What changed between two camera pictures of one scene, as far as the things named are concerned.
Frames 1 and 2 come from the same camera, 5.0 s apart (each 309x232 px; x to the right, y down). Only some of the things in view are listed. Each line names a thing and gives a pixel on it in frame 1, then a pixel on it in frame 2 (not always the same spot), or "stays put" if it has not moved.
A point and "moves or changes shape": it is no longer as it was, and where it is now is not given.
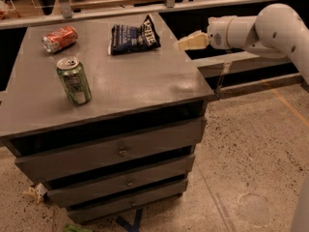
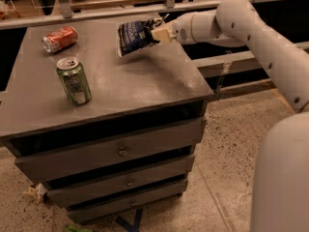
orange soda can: x=59 y=38 stays put
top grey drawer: x=113 y=150 stays put
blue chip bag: x=126 y=39 moves or changes shape
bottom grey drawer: x=126 y=202 stays put
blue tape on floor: x=136 y=224 stays put
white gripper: x=217 y=33 to x=182 y=30
